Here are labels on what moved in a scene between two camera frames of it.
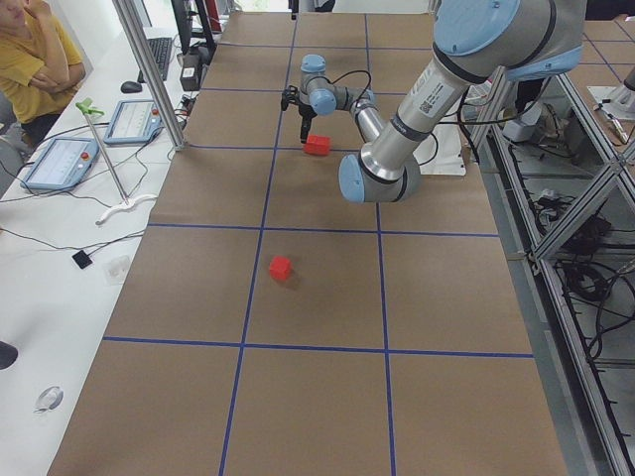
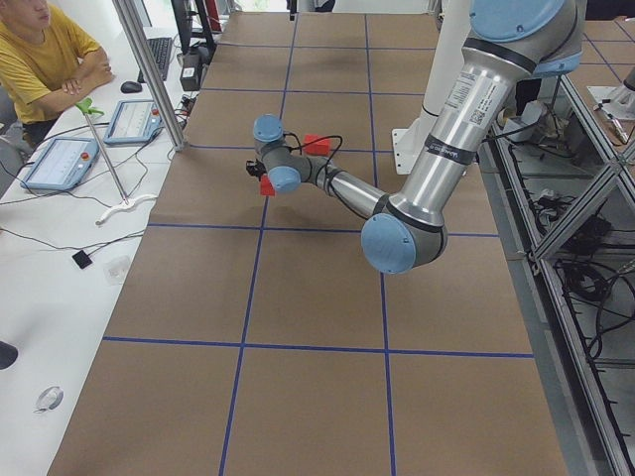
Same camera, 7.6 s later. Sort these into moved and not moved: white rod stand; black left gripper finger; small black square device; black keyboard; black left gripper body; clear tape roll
Moved: black left gripper finger; black left gripper body
Not moved: white rod stand; small black square device; clear tape roll; black keyboard
